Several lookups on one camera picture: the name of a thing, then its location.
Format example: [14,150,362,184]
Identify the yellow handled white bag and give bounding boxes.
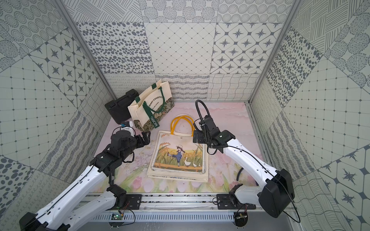
[151,114,206,174]

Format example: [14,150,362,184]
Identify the aluminium mounting rail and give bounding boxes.
[57,192,295,213]

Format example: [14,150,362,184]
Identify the circuit board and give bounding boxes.
[109,213,124,228]
[234,212,249,227]

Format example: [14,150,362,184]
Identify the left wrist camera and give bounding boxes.
[120,121,136,136]

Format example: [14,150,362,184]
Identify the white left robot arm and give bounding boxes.
[19,129,151,231]

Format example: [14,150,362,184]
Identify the black corrugated cable hose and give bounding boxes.
[195,99,211,122]

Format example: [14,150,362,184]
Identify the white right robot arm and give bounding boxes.
[193,116,295,218]

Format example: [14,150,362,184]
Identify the pink floral table mat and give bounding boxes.
[114,103,264,193]

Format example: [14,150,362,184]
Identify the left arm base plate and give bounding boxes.
[111,194,142,210]

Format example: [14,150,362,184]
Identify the left circuit board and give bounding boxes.
[109,213,124,228]

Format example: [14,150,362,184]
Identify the right circuit board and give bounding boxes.
[234,212,249,227]

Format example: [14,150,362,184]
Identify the starry night canvas tote bag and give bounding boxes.
[147,162,209,182]

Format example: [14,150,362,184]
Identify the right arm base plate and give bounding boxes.
[215,194,256,210]

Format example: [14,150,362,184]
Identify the green handled exhibition tote bag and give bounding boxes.
[128,80,174,132]

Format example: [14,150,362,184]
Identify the black plastic tool case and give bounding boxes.
[105,89,139,124]

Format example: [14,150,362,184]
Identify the blue handled pliers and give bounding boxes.
[236,167,244,182]

